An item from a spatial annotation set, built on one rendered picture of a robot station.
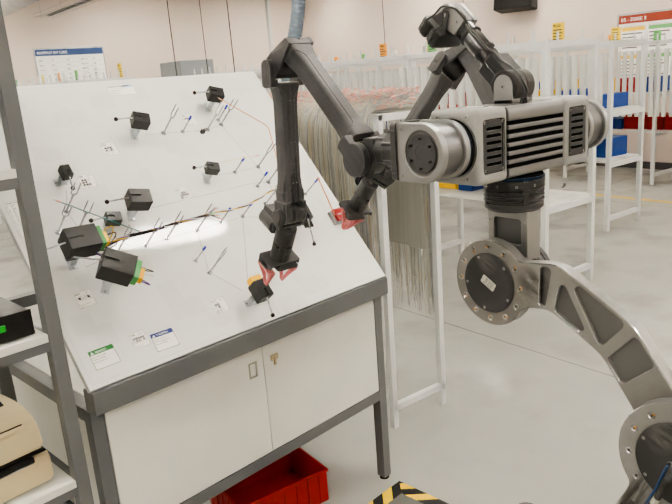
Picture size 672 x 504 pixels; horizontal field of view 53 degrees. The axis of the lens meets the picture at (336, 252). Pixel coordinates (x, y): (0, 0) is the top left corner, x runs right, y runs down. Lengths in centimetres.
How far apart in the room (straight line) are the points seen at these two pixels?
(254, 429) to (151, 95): 123
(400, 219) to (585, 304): 199
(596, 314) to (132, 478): 133
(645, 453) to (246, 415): 127
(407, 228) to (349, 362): 99
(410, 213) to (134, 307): 165
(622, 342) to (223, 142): 163
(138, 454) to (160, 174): 90
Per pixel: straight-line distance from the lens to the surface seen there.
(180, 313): 207
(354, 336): 254
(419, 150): 137
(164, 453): 212
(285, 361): 232
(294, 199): 181
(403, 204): 331
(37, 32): 1354
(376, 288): 252
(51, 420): 225
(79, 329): 197
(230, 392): 220
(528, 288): 152
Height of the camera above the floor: 162
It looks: 15 degrees down
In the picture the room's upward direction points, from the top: 4 degrees counter-clockwise
